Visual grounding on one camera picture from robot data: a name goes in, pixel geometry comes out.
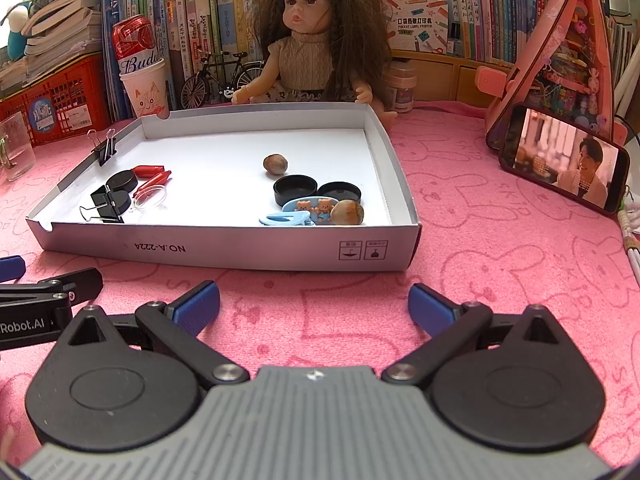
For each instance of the blue hair claw clip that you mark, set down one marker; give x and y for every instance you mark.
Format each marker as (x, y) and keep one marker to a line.
(280, 219)

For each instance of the long-haired doll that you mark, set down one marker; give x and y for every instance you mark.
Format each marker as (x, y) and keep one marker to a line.
(305, 60)

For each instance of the row of upright books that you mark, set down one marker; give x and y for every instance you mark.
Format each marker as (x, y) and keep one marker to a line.
(210, 10)

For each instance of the large black binder clip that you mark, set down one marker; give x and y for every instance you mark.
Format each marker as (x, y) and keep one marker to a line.
(100, 199)

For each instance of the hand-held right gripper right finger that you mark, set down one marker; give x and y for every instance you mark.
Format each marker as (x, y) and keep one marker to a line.
(432, 310)

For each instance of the red beer can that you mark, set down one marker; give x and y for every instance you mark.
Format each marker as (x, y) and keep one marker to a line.
(132, 45)

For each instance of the white colour-printed carton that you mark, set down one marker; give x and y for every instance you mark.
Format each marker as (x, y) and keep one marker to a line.
(415, 20)

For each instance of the white cardboard box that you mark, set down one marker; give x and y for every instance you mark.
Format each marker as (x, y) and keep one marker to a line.
(225, 170)

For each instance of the stack of books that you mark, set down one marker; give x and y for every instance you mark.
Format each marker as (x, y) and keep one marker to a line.
(60, 25)

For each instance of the white cat print paper cup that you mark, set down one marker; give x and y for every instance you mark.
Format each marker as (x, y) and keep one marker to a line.
(145, 95)

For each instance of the pink triangular pencil case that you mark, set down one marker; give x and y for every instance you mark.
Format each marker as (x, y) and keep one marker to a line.
(565, 25)

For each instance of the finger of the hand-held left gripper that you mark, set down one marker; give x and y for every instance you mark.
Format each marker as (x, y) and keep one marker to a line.
(80, 282)
(12, 269)

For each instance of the blue and white plush toy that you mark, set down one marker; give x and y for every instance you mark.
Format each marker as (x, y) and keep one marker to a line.
(17, 35)

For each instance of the black round lid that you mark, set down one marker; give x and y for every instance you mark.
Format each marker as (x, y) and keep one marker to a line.
(340, 192)
(295, 187)

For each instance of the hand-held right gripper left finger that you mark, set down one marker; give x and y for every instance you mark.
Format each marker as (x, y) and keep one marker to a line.
(197, 307)

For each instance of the brown hazelnut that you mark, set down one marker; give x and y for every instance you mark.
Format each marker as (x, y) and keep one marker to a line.
(276, 165)
(347, 212)

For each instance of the small black binder clip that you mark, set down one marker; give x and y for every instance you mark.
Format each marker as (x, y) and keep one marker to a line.
(106, 152)

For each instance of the black smartphone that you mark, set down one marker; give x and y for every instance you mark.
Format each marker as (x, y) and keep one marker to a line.
(565, 160)

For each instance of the wooden desk shelf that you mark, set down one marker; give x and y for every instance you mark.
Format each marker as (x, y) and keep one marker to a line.
(450, 75)

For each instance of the small brown jar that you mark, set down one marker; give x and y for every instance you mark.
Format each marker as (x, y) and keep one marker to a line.
(400, 87)

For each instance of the large red plastic basket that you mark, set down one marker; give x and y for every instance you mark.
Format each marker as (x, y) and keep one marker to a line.
(65, 95)

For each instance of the pink bunny print cloth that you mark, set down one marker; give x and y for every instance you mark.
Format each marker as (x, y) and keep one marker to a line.
(500, 285)

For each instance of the black miniature bicycle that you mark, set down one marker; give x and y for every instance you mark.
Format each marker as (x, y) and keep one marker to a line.
(195, 92)

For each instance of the clear glass cup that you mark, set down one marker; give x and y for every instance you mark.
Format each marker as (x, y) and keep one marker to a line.
(17, 150)

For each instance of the clear round dish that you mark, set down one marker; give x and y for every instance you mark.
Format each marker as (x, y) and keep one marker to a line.
(161, 201)

